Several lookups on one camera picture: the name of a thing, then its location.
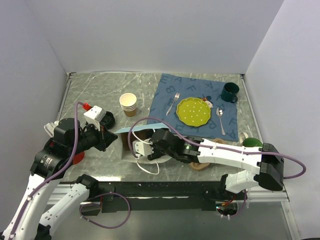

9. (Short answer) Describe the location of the silver fork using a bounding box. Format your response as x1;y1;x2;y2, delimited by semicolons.
166;93;180;116

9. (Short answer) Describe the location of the blue letter-print cloth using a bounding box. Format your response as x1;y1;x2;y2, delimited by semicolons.
149;73;239;142

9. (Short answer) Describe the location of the red cup holder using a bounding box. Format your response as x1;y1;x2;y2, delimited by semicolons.
72;151;85;165

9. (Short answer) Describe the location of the stack of brown paper cups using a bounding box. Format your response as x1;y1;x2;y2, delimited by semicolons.
119;93;137;118

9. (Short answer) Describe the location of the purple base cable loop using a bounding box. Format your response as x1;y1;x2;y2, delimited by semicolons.
79;192;131;230

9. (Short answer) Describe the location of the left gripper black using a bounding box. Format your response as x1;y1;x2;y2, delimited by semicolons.
69;118;118;155

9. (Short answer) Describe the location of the stack of black lids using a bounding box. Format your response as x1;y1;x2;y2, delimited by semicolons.
100;111;116;130

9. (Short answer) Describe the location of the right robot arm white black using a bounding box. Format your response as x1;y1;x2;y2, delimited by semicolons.
150;128;284;200

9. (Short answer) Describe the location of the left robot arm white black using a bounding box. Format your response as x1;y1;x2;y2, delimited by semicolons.
0;118;99;240

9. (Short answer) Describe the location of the dark green enamel mug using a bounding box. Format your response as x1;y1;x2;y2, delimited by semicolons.
220;82;240;103

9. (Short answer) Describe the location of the light blue paper bag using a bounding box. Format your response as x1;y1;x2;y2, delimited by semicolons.
114;123;171;175

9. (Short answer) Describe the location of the yellow plate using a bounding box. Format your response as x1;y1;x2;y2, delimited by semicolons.
176;97;211;127

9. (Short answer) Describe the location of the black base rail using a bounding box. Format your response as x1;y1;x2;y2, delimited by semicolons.
81;181;247;213

